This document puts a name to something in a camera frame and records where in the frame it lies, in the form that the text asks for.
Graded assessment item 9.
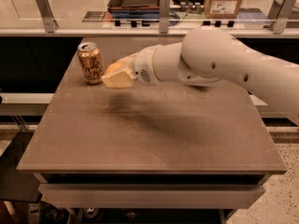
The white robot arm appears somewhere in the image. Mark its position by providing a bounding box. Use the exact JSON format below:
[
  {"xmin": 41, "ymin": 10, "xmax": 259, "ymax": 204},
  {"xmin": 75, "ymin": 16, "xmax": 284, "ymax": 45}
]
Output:
[{"xmin": 102, "ymin": 27, "xmax": 299, "ymax": 124}]

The right metal rail bracket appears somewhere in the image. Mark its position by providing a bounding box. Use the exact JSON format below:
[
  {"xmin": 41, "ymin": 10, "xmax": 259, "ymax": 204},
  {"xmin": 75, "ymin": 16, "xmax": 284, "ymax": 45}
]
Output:
[{"xmin": 271, "ymin": 0, "xmax": 297, "ymax": 35}]

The orange soda can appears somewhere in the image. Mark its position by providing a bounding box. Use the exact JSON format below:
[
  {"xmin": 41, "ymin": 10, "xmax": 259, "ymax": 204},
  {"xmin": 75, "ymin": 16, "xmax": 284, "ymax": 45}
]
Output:
[{"xmin": 77, "ymin": 42, "xmax": 104, "ymax": 85}]

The cardboard box with label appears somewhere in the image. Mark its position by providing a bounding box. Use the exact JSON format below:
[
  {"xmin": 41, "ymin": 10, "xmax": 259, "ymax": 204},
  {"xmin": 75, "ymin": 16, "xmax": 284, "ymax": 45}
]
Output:
[{"xmin": 204, "ymin": 0, "xmax": 242, "ymax": 19}]

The grey table drawer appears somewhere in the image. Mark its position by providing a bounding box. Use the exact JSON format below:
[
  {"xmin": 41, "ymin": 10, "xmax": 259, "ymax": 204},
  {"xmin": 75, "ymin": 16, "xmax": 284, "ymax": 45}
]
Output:
[{"xmin": 39, "ymin": 184, "xmax": 265, "ymax": 209}]

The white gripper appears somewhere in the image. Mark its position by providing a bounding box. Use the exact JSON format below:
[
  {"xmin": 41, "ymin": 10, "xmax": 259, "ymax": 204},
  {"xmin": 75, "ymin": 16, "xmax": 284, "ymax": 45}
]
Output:
[{"xmin": 101, "ymin": 45, "xmax": 160, "ymax": 89}]

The metal rail bracket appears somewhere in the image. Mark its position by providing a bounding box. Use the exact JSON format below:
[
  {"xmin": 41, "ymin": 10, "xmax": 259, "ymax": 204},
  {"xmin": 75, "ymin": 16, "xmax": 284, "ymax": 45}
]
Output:
[
  {"xmin": 271, "ymin": 0, "xmax": 297, "ymax": 35},
  {"xmin": 159, "ymin": 0, "xmax": 170, "ymax": 34},
  {"xmin": 36, "ymin": 0, "xmax": 59, "ymax": 33}
]

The middle metal rail bracket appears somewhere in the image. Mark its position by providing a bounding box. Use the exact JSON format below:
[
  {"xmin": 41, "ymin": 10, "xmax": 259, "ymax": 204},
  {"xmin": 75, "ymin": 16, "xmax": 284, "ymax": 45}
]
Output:
[{"xmin": 159, "ymin": 0, "xmax": 170, "ymax": 34}]

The orange fruit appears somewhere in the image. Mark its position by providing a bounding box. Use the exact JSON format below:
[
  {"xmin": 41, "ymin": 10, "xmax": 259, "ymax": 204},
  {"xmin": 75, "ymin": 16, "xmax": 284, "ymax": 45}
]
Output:
[{"xmin": 105, "ymin": 63, "xmax": 122, "ymax": 75}]

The left metal rail bracket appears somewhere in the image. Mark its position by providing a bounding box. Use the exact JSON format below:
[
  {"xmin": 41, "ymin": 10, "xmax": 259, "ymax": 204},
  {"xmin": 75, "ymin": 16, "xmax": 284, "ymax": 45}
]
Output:
[{"xmin": 36, "ymin": 0, "xmax": 59, "ymax": 33}]

